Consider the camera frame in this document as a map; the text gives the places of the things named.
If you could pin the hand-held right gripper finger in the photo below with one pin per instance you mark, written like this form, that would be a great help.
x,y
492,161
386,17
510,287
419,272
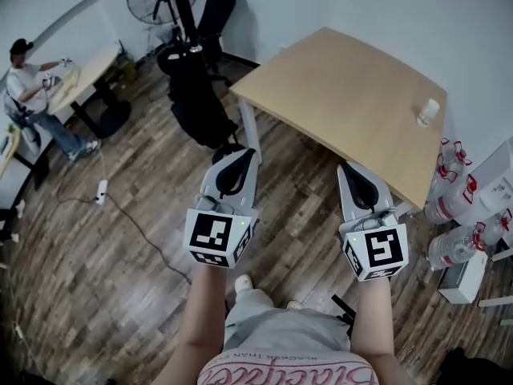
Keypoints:
x,y
345,193
378,191

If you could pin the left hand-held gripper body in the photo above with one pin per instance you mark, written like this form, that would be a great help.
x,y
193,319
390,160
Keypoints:
x,y
210,233

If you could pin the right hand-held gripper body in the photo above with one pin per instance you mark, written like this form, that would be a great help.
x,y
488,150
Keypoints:
x,y
378,249

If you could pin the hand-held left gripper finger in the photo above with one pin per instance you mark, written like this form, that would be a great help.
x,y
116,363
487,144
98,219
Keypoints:
x,y
210,171
250,187

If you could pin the black bag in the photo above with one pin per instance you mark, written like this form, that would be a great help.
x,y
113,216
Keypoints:
x,y
196,98

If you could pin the person's white left shoe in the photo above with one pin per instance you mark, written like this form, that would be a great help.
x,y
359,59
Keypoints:
x,y
243,283

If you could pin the person's white shoe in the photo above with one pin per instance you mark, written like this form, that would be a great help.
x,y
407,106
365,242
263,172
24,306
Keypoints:
x,y
243,283
293,304

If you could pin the clear water bottle red cap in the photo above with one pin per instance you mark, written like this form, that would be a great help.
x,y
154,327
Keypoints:
x,y
451,249
449,201
497,227
451,163

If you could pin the small white box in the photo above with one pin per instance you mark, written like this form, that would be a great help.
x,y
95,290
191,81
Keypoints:
x,y
461,279

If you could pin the wooden table with white legs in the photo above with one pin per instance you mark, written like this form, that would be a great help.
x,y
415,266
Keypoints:
x,y
344,102

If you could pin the white plastic cup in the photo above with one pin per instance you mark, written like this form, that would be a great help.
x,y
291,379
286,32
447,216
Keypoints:
x,y
428,112

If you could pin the person's white right shoe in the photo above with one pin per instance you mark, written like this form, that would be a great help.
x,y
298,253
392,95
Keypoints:
x,y
293,304

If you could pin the white power strip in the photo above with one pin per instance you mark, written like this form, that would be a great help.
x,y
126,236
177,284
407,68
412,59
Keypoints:
x,y
102,193

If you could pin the person's grey trousers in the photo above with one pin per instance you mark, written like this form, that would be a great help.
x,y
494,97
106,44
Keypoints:
x,y
276,323

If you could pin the light wooden slat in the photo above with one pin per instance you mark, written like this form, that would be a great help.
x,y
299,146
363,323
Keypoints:
x,y
495,302
503,255

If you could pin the black office chair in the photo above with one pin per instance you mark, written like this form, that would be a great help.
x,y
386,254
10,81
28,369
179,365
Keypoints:
x,y
214,26

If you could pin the person's pink shirt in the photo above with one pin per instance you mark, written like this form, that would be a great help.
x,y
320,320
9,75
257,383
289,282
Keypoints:
x,y
288,369

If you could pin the round wooden table black base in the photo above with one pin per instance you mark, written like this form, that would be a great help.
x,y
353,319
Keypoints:
x,y
86,82

